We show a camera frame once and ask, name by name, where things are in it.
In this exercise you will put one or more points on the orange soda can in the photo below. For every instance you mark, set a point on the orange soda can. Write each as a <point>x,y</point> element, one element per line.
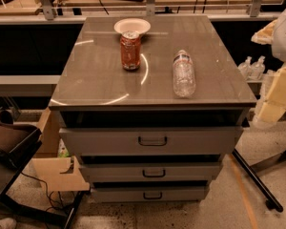
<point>130,50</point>

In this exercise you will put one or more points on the clear pump bottle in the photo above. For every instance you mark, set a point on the clear pump bottle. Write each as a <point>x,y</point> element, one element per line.
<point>244,67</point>
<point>257,69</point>

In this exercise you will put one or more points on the bottom grey drawer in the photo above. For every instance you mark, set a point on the bottom grey drawer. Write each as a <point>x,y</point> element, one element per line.
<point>157,194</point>

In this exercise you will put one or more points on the grey drawer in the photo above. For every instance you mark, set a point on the grey drawer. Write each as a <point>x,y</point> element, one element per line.
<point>150,141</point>
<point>157,194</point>
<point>150,172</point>

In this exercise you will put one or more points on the brown cardboard box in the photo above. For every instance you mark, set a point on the brown cardboard box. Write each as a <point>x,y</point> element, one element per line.
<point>61,174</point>

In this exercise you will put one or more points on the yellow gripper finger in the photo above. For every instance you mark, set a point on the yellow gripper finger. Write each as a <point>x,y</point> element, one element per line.
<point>272,104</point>
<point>265,35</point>

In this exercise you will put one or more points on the right clear pump bottle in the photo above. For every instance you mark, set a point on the right clear pump bottle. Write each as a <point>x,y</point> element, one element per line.
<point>257,69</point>

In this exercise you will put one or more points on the middle grey drawer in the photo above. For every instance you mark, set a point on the middle grey drawer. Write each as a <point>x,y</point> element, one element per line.
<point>150,172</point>

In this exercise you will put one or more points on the black floor stand leg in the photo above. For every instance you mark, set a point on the black floor stand leg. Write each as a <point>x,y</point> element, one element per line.
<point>271,202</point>

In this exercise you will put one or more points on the top grey drawer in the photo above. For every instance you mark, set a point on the top grey drawer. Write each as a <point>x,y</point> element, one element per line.
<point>150,141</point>

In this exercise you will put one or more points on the white shoe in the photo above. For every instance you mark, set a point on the white shoe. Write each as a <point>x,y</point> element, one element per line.
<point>8,223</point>

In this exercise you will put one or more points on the white paper bowl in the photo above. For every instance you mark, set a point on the white paper bowl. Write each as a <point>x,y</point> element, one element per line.
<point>141,26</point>

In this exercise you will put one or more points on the grey drawer cabinet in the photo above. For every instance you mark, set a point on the grey drawer cabinet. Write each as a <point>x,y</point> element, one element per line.
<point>95,92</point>

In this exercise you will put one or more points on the left clear pump bottle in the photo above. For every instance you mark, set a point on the left clear pump bottle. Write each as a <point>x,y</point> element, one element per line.
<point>244,67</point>

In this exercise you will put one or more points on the clear plastic water bottle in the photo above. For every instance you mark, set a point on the clear plastic water bottle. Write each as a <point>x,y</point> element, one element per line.
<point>183,75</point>

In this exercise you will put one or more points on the black office chair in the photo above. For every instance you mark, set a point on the black office chair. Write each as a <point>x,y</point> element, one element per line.
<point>18,144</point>

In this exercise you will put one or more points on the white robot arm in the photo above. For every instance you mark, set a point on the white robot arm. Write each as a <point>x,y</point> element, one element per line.
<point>278,48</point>

